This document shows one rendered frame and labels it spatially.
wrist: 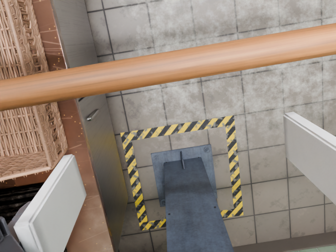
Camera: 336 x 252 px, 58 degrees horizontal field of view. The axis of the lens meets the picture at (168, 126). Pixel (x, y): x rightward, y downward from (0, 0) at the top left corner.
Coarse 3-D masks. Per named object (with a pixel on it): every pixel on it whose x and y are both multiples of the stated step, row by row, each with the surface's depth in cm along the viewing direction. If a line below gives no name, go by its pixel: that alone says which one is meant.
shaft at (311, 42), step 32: (288, 32) 29; (320, 32) 28; (96, 64) 29; (128, 64) 29; (160, 64) 28; (192, 64) 28; (224, 64) 29; (256, 64) 29; (0, 96) 29; (32, 96) 29; (64, 96) 29
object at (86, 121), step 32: (32, 0) 84; (64, 0) 100; (64, 32) 94; (64, 64) 89; (96, 96) 122; (64, 128) 94; (96, 128) 114; (96, 160) 107; (96, 192) 101; (96, 224) 104
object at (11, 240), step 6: (0, 216) 12; (0, 222) 12; (0, 228) 12; (6, 228) 12; (0, 234) 12; (6, 234) 12; (0, 240) 12; (6, 240) 12; (12, 240) 11; (0, 246) 11; (6, 246) 11; (12, 246) 11; (18, 246) 11
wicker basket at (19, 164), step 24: (0, 0) 83; (24, 0) 79; (0, 24) 84; (24, 24) 84; (0, 48) 86; (24, 48) 75; (0, 72) 88; (24, 72) 74; (0, 120) 92; (48, 120) 84; (0, 144) 94; (24, 144) 94; (48, 144) 81; (0, 168) 86; (24, 168) 83; (48, 168) 81
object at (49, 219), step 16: (64, 160) 18; (64, 176) 16; (80, 176) 19; (48, 192) 14; (64, 192) 16; (80, 192) 18; (32, 208) 13; (48, 208) 14; (64, 208) 15; (80, 208) 18; (16, 224) 12; (32, 224) 12; (48, 224) 13; (64, 224) 15; (32, 240) 12; (48, 240) 13; (64, 240) 15
